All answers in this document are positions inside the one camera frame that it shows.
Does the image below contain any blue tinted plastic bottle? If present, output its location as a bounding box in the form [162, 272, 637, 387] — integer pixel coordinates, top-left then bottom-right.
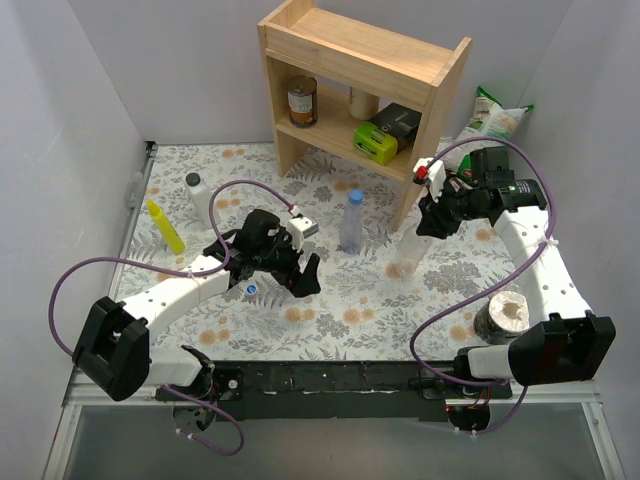
[339, 198, 363, 255]

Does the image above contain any blue bottle cap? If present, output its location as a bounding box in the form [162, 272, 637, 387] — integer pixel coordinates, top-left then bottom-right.
[348, 189, 364, 205]

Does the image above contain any clear plastic bottle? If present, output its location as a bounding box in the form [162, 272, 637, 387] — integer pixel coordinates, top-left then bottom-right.
[392, 223, 434, 278]

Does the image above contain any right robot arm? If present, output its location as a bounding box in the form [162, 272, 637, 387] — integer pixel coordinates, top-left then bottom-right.
[413, 138, 616, 398]

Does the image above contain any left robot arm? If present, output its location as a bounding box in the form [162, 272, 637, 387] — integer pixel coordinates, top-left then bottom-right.
[72, 209, 321, 401]

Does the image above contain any white bottle black cap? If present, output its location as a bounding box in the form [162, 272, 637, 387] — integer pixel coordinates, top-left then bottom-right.
[184, 172, 220, 229]

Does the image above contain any yellow squeeze bottle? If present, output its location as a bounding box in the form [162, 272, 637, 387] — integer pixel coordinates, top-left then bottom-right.
[146, 200, 185, 255]

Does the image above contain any green and black box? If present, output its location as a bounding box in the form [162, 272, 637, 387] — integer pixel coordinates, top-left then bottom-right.
[354, 103, 422, 165]

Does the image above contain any green chips bag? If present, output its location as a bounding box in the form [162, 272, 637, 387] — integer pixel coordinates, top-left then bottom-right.
[455, 86, 534, 141]

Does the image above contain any white cup on shelf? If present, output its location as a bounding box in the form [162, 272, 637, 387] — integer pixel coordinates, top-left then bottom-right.
[349, 87, 380, 121]

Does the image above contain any wooden shelf unit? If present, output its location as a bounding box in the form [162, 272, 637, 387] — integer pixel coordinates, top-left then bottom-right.
[257, 1, 472, 228]

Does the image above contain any tin can on shelf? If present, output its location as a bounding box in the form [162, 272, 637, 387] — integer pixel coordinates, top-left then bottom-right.
[287, 75, 318, 128]

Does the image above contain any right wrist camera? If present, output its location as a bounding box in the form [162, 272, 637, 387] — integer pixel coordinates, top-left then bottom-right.
[413, 158, 446, 203]

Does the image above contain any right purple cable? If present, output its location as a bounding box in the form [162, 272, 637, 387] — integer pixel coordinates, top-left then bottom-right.
[409, 138, 559, 435]

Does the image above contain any purple cable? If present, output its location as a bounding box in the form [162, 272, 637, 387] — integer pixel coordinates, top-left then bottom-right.
[48, 179, 301, 361]
[409, 138, 559, 435]

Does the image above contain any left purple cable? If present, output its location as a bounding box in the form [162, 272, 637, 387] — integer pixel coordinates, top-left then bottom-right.
[48, 179, 301, 361]

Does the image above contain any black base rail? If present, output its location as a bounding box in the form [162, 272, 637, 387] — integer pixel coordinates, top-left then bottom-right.
[177, 361, 484, 422]

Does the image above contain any aluminium frame rail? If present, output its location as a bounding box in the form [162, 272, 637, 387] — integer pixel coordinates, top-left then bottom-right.
[44, 377, 624, 479]

